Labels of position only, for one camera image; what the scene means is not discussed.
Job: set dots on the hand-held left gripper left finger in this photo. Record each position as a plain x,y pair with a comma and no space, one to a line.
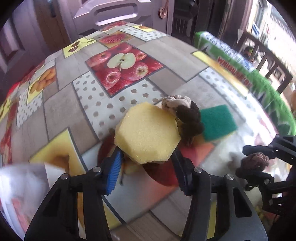
113,173

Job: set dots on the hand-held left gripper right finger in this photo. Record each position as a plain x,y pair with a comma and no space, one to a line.
183,172

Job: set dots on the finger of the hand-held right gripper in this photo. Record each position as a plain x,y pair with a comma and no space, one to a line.
270,187
282,148

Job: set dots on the small brown scrunchie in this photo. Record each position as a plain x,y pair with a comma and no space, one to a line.
255,161

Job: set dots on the yellow hexagonal sponge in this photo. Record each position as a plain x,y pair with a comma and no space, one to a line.
148,134

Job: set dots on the white cardboard box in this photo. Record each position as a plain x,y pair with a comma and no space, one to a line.
23,185

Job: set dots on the dark brown scrunchie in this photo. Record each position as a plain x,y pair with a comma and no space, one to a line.
189,120

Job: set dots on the green printed carton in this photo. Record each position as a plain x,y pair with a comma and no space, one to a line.
272,92

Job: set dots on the green scouring sponge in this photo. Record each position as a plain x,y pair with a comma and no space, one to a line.
217,120

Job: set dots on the wooden chair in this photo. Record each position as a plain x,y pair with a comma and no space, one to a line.
275,55

